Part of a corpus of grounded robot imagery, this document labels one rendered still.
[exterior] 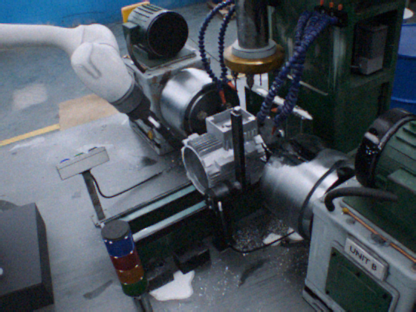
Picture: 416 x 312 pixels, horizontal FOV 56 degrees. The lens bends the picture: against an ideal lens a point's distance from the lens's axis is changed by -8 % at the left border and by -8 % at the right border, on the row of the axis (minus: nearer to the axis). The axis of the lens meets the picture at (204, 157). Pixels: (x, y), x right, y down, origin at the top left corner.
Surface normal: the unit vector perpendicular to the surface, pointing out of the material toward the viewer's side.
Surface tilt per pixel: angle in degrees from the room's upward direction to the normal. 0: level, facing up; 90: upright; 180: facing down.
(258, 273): 0
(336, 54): 90
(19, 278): 2
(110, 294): 0
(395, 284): 90
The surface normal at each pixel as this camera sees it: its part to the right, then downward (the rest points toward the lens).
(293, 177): -0.69, -0.28
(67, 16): 0.36, 0.51
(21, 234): -0.07, -0.80
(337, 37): -0.85, 0.38
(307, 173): -0.54, -0.48
